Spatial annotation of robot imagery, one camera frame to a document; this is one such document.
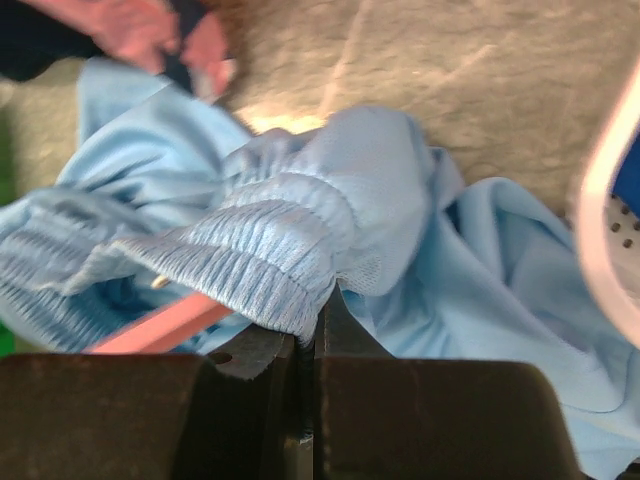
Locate light blue shorts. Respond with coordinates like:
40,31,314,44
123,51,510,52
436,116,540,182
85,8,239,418
1,59,639,479

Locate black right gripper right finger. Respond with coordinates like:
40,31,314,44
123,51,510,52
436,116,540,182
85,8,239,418
314,292,582,479

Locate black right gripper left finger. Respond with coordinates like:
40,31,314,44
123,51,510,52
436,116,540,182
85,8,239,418
1,326,295,479

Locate pink floral shorts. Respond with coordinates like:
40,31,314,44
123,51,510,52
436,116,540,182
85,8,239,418
30,0,236,103

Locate white plastic laundry basket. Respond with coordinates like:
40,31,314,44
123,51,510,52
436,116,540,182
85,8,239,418
572,65,639,346

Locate green plastic tray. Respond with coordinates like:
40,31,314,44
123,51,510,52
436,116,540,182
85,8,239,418
0,107,17,357

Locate blue garment in basket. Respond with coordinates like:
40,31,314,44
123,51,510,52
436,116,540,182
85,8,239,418
612,136,640,217

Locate navy blue shorts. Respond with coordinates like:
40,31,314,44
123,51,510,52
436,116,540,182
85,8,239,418
1,1,209,91

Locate pink plastic hanger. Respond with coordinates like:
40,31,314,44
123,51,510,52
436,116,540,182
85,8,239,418
87,293,233,355

